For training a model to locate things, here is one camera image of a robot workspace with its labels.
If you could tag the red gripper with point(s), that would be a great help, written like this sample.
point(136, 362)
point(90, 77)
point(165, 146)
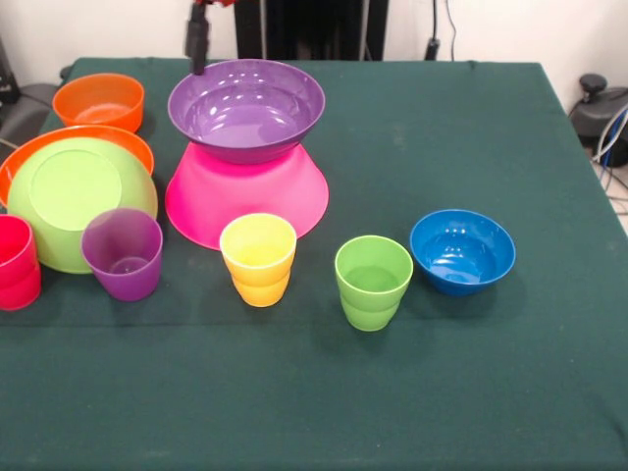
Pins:
point(216, 2)

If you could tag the purple bowl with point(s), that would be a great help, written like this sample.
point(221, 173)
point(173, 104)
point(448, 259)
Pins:
point(245, 118)

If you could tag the large pink bowl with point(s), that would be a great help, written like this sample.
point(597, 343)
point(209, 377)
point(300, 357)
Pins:
point(245, 196)

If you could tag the large orange bowl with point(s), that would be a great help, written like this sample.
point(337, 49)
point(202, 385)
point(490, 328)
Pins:
point(15, 157)

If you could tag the green bowl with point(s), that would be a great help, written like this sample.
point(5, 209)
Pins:
point(49, 240)

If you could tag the small orange bowl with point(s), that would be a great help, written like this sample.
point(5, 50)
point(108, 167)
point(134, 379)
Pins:
point(98, 98)

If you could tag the purple cup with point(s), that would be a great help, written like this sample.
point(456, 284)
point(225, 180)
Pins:
point(125, 279)

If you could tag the yellow cup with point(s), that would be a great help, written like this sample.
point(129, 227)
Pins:
point(257, 289)

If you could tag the pink cup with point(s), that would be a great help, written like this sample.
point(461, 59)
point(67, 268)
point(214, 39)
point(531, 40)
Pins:
point(17, 289)

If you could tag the green cup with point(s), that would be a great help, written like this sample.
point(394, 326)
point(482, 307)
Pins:
point(370, 304)

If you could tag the blue bowl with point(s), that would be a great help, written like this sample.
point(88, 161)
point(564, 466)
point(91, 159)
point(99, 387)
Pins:
point(461, 255)

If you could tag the dark green tablecloth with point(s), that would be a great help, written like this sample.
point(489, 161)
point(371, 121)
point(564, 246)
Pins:
point(294, 392)

